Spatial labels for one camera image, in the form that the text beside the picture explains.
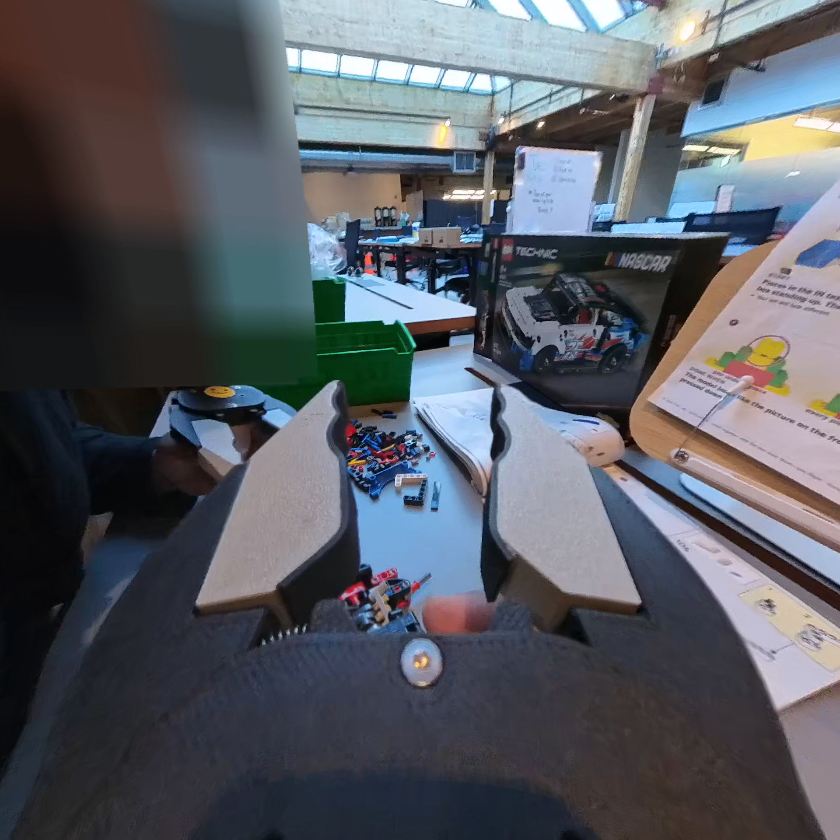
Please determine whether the person's right hand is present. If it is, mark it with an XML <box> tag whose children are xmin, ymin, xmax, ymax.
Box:
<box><xmin>423</xmin><ymin>591</ymin><xmax>494</xmax><ymax>634</ymax></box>

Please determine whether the person's left hand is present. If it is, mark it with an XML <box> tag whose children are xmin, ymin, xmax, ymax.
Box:
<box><xmin>151</xmin><ymin>432</ymin><xmax>219</xmax><ymax>497</ymax></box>

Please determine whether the metal holding rod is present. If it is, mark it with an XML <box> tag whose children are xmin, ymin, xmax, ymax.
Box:
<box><xmin>672</xmin><ymin>375</ymin><xmax>756</xmax><ymax>462</ymax></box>

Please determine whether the white instruction booklet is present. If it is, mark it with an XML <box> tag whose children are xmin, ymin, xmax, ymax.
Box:
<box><xmin>412</xmin><ymin>388</ymin><xmax>494</xmax><ymax>500</ymax></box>

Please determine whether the metal air duct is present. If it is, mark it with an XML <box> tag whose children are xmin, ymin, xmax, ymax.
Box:
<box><xmin>300</xmin><ymin>150</ymin><xmax>490</xmax><ymax>173</ymax></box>

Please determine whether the white board ledge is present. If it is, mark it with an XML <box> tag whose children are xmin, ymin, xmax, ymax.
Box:
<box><xmin>669</xmin><ymin>448</ymin><xmax>840</xmax><ymax>519</ymax></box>

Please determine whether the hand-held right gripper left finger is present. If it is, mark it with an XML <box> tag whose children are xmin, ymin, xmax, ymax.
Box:
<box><xmin>196</xmin><ymin>381</ymin><xmax>361</xmax><ymax>630</ymax></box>

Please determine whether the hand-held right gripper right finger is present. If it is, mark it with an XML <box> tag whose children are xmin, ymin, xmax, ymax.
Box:
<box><xmin>481</xmin><ymin>385</ymin><xmax>642</xmax><ymax>632</ymax></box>

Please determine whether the dark computer monitor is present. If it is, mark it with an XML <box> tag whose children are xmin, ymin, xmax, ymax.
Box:
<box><xmin>684</xmin><ymin>207</ymin><xmax>782</xmax><ymax>247</ymax></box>

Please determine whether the dark work table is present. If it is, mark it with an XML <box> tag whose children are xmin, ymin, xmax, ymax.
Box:
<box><xmin>360</xmin><ymin>239</ymin><xmax>484</xmax><ymax>295</ymax></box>

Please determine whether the black toy car box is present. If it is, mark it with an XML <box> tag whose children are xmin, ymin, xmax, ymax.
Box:
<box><xmin>474</xmin><ymin>233</ymin><xmax>731</xmax><ymax>422</ymax></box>

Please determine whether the green plastic bin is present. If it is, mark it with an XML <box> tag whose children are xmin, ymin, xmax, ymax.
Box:
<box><xmin>259</xmin><ymin>320</ymin><xmax>417</xmax><ymax>411</ymax></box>
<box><xmin>312</xmin><ymin>277</ymin><xmax>347</xmax><ymax>324</ymax></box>

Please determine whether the blue toy frame piece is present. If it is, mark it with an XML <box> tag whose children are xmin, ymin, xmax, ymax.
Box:
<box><xmin>348</xmin><ymin>462</ymin><xmax>403</xmax><ymax>501</ymax></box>

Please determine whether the printed instruction sheet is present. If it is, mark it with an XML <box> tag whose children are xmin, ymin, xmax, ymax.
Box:
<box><xmin>648</xmin><ymin>180</ymin><xmax>840</xmax><ymax>508</ymax></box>

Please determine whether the whiteboard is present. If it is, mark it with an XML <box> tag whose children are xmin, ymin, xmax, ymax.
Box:
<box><xmin>511</xmin><ymin>146</ymin><xmax>603</xmax><ymax>235</ymax></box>

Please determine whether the white table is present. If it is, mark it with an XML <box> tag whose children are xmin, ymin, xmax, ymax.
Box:
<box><xmin>344</xmin><ymin>276</ymin><xmax>478</xmax><ymax>337</ymax></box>

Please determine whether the pile of loose toy bricks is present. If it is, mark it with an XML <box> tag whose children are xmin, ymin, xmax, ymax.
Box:
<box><xmin>344</xmin><ymin>408</ymin><xmax>442</xmax><ymax>513</ymax></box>

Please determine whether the printed paper sheet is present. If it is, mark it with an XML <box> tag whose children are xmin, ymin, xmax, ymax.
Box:
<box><xmin>604</xmin><ymin>462</ymin><xmax>840</xmax><ymax>713</ymax></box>

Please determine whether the white rounded plastic base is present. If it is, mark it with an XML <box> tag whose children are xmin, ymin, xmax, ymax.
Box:
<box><xmin>554</xmin><ymin>415</ymin><xmax>626</xmax><ymax>468</ymax></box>

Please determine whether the clear plastic bag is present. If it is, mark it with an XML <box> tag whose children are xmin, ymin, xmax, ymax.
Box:
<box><xmin>307</xmin><ymin>222</ymin><xmax>347</xmax><ymax>282</ymax></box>

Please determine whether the wooden display board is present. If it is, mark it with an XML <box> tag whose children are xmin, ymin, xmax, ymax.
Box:
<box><xmin>629</xmin><ymin>239</ymin><xmax>840</xmax><ymax>526</ymax></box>

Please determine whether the partly built toy car model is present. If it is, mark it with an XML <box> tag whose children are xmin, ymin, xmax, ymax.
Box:
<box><xmin>338</xmin><ymin>570</ymin><xmax>433</xmax><ymax>634</ymax></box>

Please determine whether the person's left forearm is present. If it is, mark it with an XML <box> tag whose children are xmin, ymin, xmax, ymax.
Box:
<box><xmin>69</xmin><ymin>423</ymin><xmax>164</xmax><ymax>518</ymax></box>

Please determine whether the wooden pillar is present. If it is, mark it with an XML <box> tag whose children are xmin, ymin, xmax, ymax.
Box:
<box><xmin>613</xmin><ymin>95</ymin><xmax>657</xmax><ymax>223</ymax></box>

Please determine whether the person's dark clothing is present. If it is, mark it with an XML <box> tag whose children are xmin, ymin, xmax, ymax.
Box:
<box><xmin>0</xmin><ymin>390</ymin><xmax>165</xmax><ymax>762</ymax></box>

